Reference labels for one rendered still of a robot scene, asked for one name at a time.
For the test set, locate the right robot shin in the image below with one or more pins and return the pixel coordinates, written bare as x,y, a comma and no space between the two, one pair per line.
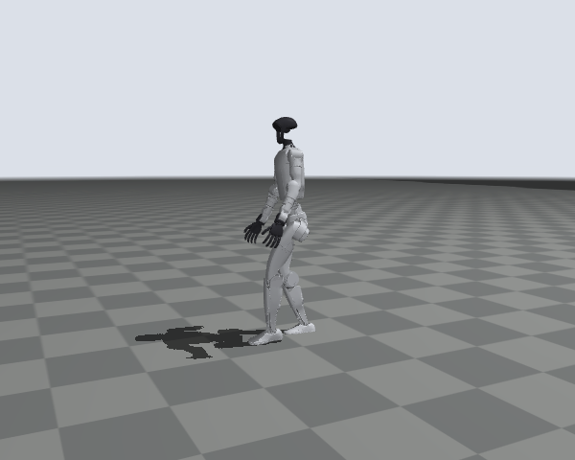
296,301

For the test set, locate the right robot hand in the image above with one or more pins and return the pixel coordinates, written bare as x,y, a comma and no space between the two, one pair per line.
254,228

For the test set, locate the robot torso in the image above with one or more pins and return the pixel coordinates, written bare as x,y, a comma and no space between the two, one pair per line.
281,168

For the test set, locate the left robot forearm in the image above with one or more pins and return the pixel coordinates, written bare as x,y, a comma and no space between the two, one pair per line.
290,198

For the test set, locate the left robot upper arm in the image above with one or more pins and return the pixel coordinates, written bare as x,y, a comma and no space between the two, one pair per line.
295,158

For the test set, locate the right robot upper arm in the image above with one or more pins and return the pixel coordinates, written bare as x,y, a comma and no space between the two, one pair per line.
274,189

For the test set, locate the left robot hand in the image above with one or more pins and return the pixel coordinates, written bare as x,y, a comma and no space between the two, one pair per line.
276,230

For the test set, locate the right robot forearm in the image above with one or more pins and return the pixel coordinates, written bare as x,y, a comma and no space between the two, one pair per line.
268,207

